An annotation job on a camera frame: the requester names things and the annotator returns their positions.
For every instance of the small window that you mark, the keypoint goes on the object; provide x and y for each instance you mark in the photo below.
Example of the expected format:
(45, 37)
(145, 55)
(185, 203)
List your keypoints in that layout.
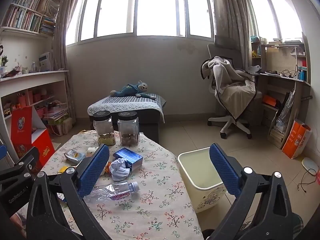
(282, 15)

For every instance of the jar with green contents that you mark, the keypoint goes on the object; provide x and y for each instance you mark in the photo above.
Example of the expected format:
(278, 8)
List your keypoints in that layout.
(103, 127)

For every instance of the white desk calendar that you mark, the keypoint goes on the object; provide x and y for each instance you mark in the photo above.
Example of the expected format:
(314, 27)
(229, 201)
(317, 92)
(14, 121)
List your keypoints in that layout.
(45, 61)

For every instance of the person's left hand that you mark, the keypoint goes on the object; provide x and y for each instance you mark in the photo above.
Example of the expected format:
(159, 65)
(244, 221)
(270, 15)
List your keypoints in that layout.
(20, 221)

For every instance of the rows of books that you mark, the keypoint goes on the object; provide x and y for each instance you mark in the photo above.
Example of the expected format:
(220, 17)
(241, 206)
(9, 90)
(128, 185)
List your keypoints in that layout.
(22, 20)

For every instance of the red and white cardboard box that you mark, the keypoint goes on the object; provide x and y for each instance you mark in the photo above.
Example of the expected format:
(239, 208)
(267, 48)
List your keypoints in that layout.
(21, 125)

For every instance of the cream plastic bin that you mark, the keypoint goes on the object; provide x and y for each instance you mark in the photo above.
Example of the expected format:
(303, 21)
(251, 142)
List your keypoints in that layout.
(200, 170)

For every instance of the striped grey quilt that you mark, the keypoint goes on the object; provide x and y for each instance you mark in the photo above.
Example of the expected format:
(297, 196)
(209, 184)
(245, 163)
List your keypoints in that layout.
(130, 105)

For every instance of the orange paper bag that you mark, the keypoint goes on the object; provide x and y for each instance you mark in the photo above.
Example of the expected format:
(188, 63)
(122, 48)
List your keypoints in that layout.
(296, 140)

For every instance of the blue monkey plush toy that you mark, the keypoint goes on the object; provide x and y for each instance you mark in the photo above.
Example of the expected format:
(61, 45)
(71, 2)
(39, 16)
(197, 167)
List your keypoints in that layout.
(130, 88)

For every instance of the large window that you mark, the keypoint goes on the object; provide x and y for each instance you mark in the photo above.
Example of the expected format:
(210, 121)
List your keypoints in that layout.
(155, 7)

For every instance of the jar with brown nuts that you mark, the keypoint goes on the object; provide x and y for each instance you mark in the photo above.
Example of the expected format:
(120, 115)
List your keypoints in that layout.
(128, 130)

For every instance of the clear plastic bottle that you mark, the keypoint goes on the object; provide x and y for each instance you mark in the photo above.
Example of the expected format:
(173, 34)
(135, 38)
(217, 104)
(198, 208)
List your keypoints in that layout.
(117, 192)

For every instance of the white paper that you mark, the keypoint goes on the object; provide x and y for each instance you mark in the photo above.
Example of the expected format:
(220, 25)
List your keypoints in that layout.
(120, 170)

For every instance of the white shelf cabinet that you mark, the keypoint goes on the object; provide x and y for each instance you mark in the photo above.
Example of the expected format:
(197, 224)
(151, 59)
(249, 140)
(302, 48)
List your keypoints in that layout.
(30, 76)

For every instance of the white wall bookshelf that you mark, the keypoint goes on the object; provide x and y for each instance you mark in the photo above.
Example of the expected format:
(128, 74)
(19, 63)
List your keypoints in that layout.
(27, 31)

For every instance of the blue bottle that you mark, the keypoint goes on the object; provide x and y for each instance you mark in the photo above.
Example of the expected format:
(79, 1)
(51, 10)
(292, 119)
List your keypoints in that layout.
(302, 75)

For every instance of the silver blue packet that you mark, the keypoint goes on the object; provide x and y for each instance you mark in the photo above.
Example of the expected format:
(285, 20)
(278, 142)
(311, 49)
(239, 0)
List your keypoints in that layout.
(73, 155)

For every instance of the floral tablecloth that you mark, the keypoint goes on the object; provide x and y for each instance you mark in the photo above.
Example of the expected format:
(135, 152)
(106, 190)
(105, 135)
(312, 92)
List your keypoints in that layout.
(155, 205)

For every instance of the dark grey ottoman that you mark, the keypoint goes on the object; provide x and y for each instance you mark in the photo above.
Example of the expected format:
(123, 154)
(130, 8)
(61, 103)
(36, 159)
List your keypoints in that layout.
(147, 130)

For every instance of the blue cardboard box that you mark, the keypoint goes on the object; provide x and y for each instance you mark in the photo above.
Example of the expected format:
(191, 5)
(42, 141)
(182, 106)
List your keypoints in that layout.
(127, 155)

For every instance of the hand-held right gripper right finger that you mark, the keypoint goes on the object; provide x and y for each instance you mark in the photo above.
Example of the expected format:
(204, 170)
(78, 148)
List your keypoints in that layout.
(222, 170)

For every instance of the white bathroom scale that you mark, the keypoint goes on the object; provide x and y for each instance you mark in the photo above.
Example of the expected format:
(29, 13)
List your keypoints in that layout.
(310, 166)

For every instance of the orange peel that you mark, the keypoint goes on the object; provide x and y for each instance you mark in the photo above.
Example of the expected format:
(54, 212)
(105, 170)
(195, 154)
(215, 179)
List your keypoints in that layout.
(107, 168)

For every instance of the stack of papers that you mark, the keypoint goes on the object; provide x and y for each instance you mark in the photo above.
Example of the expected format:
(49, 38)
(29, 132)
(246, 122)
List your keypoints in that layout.
(56, 112)

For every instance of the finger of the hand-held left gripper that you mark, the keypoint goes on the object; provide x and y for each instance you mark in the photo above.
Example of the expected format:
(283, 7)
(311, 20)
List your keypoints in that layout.
(28, 161)
(2, 152)

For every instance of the yellow wrapper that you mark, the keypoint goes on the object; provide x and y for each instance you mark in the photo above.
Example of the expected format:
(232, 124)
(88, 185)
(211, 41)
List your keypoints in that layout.
(62, 170)

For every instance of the stack of books under desk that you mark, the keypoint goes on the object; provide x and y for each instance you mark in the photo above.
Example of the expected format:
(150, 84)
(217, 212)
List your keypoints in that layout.
(276, 136)

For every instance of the pink school bag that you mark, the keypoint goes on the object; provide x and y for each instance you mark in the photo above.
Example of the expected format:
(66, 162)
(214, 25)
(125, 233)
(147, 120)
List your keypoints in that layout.
(318, 177)

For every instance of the wooden desk with hutch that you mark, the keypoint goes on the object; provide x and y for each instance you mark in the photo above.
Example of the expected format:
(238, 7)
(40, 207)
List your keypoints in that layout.
(277, 57)

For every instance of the orange box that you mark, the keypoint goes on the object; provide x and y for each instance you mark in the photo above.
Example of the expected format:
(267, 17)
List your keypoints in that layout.
(268, 101)

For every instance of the silver plastic bag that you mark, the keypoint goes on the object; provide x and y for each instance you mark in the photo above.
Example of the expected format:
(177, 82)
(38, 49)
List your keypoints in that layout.
(286, 110)

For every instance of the beige blanket with dark trim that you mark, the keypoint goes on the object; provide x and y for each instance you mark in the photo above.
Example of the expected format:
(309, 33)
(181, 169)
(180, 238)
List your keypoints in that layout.
(232, 90)

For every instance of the grey office chair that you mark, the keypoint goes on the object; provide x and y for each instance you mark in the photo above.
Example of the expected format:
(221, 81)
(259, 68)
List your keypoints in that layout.
(235, 125)

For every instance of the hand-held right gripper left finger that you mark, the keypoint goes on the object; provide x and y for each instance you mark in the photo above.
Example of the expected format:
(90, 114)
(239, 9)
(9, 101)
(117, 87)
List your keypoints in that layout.
(92, 172)

